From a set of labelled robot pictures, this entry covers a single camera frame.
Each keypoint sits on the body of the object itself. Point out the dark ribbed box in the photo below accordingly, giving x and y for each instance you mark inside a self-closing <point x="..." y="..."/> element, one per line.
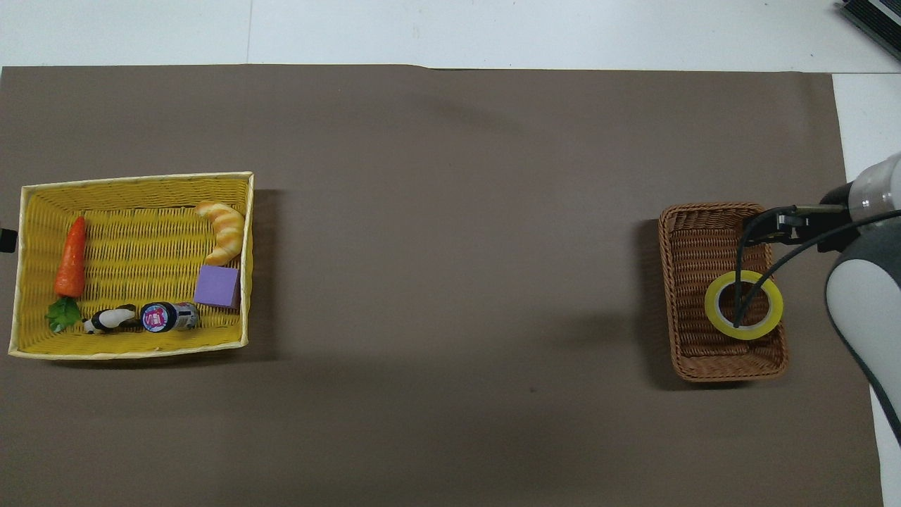
<point x="876" y="17"/>

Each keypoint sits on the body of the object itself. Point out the small bottle with colourful label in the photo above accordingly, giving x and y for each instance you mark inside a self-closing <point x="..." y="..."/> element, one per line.
<point x="169" y="317"/>

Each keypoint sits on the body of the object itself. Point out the yellow tape roll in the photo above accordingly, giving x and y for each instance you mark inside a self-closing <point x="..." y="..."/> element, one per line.
<point x="714" y="310"/>

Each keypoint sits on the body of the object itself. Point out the yellow woven basket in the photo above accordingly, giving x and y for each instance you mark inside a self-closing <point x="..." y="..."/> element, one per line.
<point x="141" y="260"/>

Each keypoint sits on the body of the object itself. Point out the black and white toy animal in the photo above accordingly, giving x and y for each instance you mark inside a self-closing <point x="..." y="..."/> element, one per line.
<point x="112" y="320"/>

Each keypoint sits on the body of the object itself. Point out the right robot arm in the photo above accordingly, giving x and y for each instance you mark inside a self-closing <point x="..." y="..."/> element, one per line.
<point x="862" y="303"/>

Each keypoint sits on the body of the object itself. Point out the purple foam block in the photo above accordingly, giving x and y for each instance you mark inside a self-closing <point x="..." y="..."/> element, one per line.
<point x="217" y="286"/>

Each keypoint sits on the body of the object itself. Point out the toy croissant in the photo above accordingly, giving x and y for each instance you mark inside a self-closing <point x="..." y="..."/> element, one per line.
<point x="229" y="229"/>

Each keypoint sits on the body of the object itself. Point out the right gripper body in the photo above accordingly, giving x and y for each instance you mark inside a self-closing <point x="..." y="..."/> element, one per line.
<point x="834" y="211"/>

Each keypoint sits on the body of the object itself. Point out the orange toy carrot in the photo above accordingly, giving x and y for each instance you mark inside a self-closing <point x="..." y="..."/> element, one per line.
<point x="71" y="260"/>

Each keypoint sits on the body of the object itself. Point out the brown wicker basket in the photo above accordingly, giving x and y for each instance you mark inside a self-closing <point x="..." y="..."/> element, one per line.
<point x="693" y="282"/>

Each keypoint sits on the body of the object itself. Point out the black stand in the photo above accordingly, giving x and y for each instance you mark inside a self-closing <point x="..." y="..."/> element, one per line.
<point x="5" y="240"/>

